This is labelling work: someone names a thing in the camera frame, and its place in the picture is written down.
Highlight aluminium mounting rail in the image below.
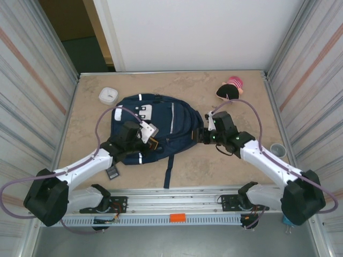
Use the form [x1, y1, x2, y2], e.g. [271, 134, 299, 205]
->
[28, 187, 321, 216]

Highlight small black calculator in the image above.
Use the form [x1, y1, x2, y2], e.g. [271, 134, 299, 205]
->
[106, 165, 122, 180]

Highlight orange plastic block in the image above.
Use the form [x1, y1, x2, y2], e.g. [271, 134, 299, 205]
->
[169, 213, 187, 223]

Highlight grey plastic cup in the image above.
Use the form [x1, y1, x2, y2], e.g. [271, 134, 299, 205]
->
[270, 143, 287, 158]

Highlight base red black wires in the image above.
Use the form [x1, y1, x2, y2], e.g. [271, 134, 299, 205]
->
[242, 205, 260, 223]
[111, 202, 126, 223]

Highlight plush doll pink striped shirt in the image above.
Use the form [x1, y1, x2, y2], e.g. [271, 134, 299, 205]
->
[215, 75, 244, 103]

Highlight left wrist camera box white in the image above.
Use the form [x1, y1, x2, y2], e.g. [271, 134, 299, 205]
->
[138, 120, 159, 144]

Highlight tan wooden door frame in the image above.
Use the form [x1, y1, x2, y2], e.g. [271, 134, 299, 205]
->
[82, 0, 115, 66]

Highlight navy blue backpack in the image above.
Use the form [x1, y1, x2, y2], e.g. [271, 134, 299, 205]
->
[111, 93, 204, 190]

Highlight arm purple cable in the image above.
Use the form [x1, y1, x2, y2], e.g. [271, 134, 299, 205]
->
[213, 99, 338, 230]
[0, 105, 145, 235]

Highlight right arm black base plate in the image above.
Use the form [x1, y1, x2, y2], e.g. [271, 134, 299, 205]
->
[220, 194, 270, 212]

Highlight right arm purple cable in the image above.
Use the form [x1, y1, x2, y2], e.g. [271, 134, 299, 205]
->
[213, 99, 338, 230]

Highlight blue binder clip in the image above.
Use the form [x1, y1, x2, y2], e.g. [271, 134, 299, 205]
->
[282, 216, 295, 234]

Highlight grey slotted cable duct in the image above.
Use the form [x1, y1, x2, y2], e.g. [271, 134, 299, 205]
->
[40, 215, 243, 227]

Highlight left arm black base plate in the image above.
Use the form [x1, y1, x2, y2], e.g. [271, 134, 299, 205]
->
[79, 196, 128, 214]

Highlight left base red black wires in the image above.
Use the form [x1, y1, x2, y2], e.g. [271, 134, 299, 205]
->
[111, 202, 126, 223]

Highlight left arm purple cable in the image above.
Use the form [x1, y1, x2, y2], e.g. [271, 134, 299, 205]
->
[0, 105, 145, 235]

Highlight right base red black wires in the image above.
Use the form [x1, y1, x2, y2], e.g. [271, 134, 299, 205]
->
[242, 205, 260, 223]

